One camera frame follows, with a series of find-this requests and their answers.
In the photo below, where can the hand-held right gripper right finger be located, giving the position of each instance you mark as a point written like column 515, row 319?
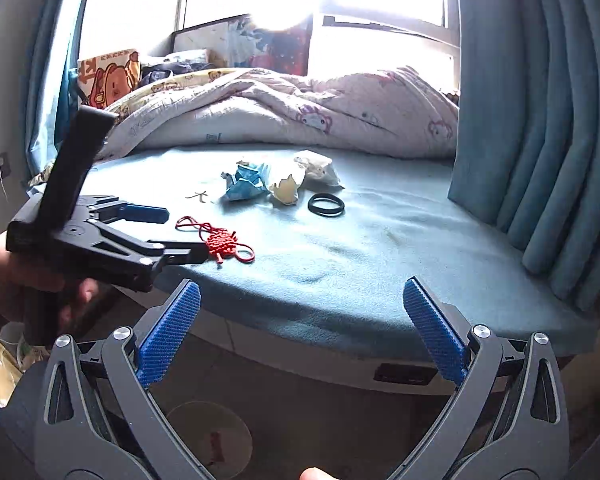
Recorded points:
column 432, row 327

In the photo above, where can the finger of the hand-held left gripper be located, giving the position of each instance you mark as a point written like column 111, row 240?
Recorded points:
column 145, row 212
column 180, row 254

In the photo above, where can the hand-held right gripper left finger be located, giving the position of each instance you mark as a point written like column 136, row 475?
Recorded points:
column 172, row 330

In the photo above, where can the blue face mask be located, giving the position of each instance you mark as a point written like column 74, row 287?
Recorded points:
column 247, row 182

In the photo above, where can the person's left hand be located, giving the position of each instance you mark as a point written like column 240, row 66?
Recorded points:
column 87, row 300

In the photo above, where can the person's right hand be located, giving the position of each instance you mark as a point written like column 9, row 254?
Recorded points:
column 320, row 475

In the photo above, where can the red knot ornament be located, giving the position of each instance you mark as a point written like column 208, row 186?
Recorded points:
column 222, row 245

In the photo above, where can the small black thread scrap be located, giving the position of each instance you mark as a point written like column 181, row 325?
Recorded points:
column 198, row 196

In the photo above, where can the round beige disc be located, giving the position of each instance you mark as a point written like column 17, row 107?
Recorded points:
column 210, row 440

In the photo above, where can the white bed base cabinet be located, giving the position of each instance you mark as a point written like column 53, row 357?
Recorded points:
column 290, row 360

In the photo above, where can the blue curtain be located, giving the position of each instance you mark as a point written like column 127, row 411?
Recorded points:
column 47, row 60
column 545, row 135

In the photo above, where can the crumpled yellow white wrapper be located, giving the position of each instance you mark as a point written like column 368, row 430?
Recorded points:
column 286, row 191

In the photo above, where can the dark blue clothes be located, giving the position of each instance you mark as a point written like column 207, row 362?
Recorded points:
column 175, row 71

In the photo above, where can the dark framed board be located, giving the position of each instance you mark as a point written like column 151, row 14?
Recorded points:
column 205, row 40

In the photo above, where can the window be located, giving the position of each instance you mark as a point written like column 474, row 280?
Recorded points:
column 130, row 5

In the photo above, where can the cartoon print quilt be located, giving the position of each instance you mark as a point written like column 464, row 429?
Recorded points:
column 305, row 110

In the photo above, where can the red printed cloth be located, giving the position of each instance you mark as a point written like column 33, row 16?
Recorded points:
column 285, row 50

